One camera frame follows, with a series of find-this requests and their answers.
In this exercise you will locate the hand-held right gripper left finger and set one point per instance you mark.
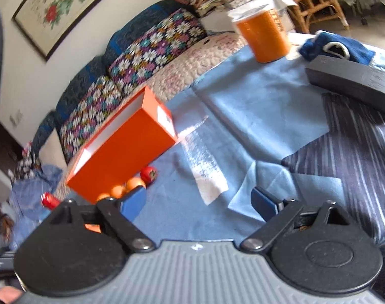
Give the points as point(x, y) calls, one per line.
point(134, 201)

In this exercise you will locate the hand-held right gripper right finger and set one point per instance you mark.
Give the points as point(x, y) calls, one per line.
point(263, 204)

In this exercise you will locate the orange cardboard box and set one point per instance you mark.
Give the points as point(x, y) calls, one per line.
point(126, 158)

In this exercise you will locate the small orange tomato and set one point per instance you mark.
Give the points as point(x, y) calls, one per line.
point(135, 183)
point(92, 228)
point(118, 191)
point(102, 197)

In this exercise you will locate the small red tomato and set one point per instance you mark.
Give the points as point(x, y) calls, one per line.
point(149, 174)

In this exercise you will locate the blue striped blanket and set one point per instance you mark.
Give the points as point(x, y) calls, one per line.
point(31, 193)

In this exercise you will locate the red soda can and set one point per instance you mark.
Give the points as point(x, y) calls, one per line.
point(50, 200)

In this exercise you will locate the light blue star-print tablecloth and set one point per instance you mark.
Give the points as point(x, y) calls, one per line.
point(259, 117)

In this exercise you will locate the white pillow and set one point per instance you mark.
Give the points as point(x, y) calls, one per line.
point(51, 152)

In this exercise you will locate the floral print cushion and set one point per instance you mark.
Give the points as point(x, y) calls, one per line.
point(154, 50)
point(91, 110)

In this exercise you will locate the black and white patterned cloth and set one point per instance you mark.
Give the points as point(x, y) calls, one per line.
point(29, 164)

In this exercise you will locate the dark blue patterned cushion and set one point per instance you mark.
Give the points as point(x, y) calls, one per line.
point(78, 85)
point(43, 133)
point(138, 25)

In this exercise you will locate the beige quilted sofa cover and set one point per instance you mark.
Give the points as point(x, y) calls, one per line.
point(192, 66)

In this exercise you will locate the dark grey rectangular box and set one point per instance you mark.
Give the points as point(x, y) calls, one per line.
point(354, 79)

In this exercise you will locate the orange canister with white lid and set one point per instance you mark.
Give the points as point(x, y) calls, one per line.
point(263, 34)

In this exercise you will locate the dark blue cloth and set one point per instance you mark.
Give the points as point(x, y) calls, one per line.
point(354, 49)

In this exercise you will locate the rattan armchair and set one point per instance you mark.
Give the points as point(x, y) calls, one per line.
point(319, 3)

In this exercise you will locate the framed flower painting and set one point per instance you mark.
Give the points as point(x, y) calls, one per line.
point(62, 3)

